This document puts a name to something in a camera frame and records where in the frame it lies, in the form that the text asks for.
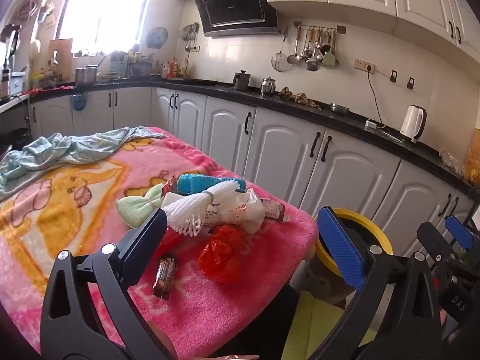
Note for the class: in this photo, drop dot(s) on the light blue cloth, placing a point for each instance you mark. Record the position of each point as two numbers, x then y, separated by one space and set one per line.
75 150

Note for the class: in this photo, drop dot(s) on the brown lumpy pile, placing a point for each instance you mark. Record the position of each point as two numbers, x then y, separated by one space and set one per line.
298 97

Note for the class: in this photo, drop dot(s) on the steel pot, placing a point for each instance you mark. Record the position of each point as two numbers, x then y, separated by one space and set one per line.
86 75

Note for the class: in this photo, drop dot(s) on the brown snack wrapper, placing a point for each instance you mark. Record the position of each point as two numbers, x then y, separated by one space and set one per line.
165 275

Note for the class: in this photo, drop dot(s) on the red and silver wrapper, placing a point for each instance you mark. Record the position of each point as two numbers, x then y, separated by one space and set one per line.
275 210

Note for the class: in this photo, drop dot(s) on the hanging kitchen tools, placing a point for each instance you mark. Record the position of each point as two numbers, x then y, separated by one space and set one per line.
189 35

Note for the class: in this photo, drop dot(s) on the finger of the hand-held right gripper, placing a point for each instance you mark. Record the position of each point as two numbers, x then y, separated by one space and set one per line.
459 231
433 240

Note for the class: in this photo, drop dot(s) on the red condiment bottles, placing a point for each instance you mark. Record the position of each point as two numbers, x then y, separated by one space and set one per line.
172 70

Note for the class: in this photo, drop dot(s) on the white charger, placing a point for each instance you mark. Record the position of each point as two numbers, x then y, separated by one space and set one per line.
373 124

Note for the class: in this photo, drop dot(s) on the white lower cabinets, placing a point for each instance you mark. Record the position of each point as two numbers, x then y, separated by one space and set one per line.
281 146

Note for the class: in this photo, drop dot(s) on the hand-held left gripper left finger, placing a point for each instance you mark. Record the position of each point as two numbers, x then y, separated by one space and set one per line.
144 240

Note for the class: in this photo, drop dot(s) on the person's left hand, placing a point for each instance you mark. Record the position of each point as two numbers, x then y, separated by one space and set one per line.
236 357

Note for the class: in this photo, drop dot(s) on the pink printed blanket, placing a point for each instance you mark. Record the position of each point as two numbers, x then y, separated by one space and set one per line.
225 307

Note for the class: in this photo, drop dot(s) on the blue plastic box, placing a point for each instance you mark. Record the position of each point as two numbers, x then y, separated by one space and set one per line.
18 82

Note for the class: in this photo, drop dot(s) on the dark metal kettle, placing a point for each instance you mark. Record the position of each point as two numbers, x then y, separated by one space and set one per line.
241 80

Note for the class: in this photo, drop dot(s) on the blue round wall fan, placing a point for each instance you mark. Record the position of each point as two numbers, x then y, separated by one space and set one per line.
156 37

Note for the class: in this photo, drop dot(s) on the steel skimmer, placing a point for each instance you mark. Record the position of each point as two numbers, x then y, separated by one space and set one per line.
311 63

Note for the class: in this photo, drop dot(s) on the green spatula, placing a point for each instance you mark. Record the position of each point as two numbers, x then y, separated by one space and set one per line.
329 58

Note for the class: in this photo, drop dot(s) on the white foam fruit net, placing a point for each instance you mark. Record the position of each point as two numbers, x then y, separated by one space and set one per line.
187 210

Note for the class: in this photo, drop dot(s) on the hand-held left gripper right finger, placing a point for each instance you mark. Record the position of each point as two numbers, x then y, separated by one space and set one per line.
339 247

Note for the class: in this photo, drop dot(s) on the steel ladle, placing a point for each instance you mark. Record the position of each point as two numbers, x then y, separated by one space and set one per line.
293 58

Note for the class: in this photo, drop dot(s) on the white plastic wrapper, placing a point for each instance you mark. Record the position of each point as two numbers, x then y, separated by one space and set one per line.
243 210

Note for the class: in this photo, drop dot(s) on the yellow-rimmed bin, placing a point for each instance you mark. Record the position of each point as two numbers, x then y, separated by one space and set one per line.
377 230

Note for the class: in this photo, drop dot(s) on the beige wall socket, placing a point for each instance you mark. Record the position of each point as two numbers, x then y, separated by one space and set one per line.
364 65

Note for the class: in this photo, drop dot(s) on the black wall hook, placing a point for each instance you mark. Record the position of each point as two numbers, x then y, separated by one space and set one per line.
393 76
411 83

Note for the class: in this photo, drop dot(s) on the window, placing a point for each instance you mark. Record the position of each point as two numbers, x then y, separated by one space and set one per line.
108 11

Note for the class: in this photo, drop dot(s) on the black range hood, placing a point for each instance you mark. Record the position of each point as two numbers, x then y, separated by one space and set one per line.
232 7

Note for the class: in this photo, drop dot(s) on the green foam fruit net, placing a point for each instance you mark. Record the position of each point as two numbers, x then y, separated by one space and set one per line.
135 208

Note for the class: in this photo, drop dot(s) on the blue hanging basket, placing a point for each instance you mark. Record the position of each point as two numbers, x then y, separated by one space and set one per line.
78 102

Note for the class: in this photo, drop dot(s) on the red plastic bag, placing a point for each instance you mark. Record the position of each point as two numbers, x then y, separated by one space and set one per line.
221 255

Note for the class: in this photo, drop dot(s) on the white electric kettle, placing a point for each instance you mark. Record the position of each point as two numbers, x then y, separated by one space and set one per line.
410 122

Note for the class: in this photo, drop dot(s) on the red snack wrapper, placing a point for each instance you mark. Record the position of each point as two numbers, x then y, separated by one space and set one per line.
170 187

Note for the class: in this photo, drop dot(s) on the steel teapot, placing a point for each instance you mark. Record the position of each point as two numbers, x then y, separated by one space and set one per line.
268 86

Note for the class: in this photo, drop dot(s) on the black countertop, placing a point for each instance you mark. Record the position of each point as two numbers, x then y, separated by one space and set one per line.
337 119

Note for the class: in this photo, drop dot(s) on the clear plastic bag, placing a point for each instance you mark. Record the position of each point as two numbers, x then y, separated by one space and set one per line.
452 163

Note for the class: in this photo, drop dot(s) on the steel bowl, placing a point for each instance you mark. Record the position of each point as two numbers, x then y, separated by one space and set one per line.
339 108

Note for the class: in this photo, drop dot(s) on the lime green mat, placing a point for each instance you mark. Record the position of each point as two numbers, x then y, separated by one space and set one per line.
318 326

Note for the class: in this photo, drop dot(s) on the wooden cutting board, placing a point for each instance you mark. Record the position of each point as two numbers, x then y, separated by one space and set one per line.
62 60

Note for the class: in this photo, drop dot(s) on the blue foam fruit net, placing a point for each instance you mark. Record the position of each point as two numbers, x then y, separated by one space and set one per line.
195 183

